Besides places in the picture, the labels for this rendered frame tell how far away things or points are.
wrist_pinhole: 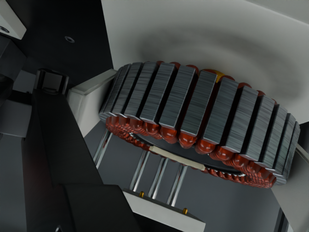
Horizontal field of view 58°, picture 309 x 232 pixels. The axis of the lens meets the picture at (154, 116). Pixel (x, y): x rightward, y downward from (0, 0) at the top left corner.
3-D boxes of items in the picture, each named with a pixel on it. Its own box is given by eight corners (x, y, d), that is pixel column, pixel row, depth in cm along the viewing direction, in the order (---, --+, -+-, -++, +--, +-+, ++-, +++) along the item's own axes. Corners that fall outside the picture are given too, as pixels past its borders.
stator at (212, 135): (112, 23, 12) (77, 101, 11) (357, 116, 12) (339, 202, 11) (123, 95, 23) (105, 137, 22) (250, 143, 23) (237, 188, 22)
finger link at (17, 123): (37, 151, 10) (-38, 123, 10) (82, 114, 15) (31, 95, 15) (46, 116, 10) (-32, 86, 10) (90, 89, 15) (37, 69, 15)
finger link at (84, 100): (67, 156, 12) (51, 150, 12) (107, 113, 19) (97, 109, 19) (85, 94, 11) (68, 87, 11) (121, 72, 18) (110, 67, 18)
